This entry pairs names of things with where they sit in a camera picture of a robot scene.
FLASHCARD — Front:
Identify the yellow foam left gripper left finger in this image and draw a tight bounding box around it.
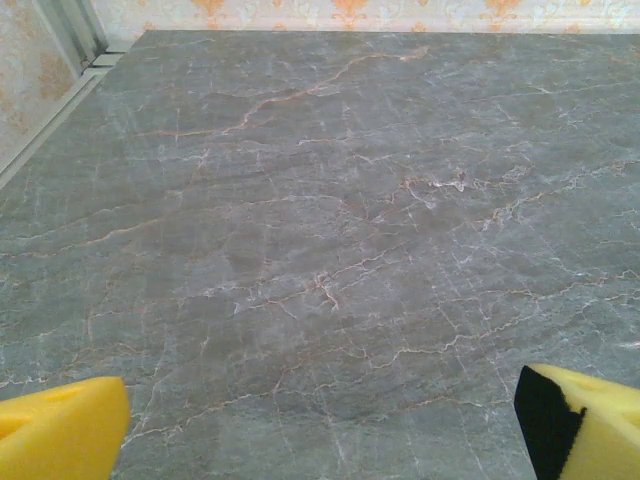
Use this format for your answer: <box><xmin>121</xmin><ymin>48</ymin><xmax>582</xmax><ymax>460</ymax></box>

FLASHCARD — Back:
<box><xmin>0</xmin><ymin>375</ymin><xmax>132</xmax><ymax>480</ymax></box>

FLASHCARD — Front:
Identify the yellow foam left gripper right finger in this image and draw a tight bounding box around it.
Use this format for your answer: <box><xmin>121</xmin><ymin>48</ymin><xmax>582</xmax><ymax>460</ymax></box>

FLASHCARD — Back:
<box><xmin>513</xmin><ymin>363</ymin><xmax>640</xmax><ymax>480</ymax></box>

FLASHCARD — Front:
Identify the aluminium table side rail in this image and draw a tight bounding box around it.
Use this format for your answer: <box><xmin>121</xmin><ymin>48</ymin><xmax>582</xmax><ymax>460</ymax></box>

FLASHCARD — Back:
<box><xmin>0</xmin><ymin>49</ymin><xmax>126</xmax><ymax>190</ymax></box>

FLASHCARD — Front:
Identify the aluminium frame post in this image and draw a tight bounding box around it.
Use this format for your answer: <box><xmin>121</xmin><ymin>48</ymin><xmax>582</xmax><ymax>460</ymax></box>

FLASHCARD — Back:
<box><xmin>42</xmin><ymin>0</ymin><xmax>126</xmax><ymax>81</ymax></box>

